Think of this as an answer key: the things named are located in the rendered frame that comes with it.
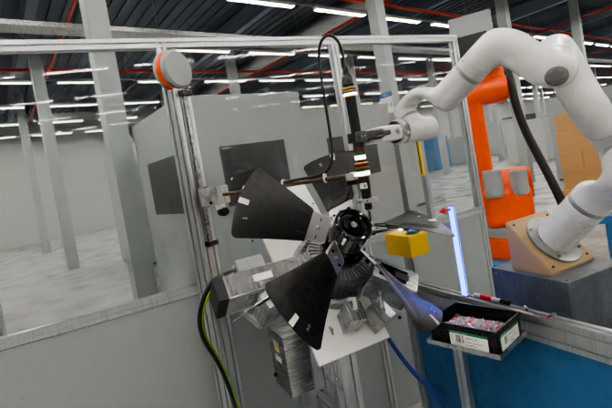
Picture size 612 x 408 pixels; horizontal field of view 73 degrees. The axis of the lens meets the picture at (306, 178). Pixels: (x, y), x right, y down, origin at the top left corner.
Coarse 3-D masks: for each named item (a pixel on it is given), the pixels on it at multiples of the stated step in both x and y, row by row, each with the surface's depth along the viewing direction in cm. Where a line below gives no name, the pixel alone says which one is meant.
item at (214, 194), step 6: (216, 186) 161; (222, 186) 160; (204, 192) 160; (210, 192) 158; (216, 192) 157; (222, 192) 160; (204, 198) 160; (210, 198) 159; (216, 198) 157; (222, 198) 159; (228, 198) 162; (204, 204) 160; (210, 204) 159; (216, 204) 158
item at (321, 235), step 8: (312, 216) 128; (320, 216) 128; (328, 216) 128; (312, 224) 128; (320, 224) 128; (328, 224) 128; (312, 232) 128; (320, 232) 128; (312, 240) 128; (320, 240) 128
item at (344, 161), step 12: (324, 156) 152; (336, 156) 150; (348, 156) 148; (312, 168) 150; (324, 168) 148; (336, 168) 145; (348, 168) 143; (336, 180) 142; (324, 192) 143; (336, 192) 139; (348, 192) 137; (324, 204) 140; (336, 204) 137
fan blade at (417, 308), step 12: (384, 276) 116; (396, 288) 114; (408, 288) 125; (408, 300) 113; (420, 300) 121; (408, 312) 108; (420, 312) 111; (432, 312) 117; (420, 324) 107; (432, 324) 111
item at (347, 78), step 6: (348, 72) 131; (342, 78) 131; (348, 78) 130; (342, 84) 131; (348, 84) 130; (360, 180) 131; (366, 180) 131; (360, 186) 132; (366, 186) 131; (366, 192) 131; (366, 198) 131; (366, 204) 132
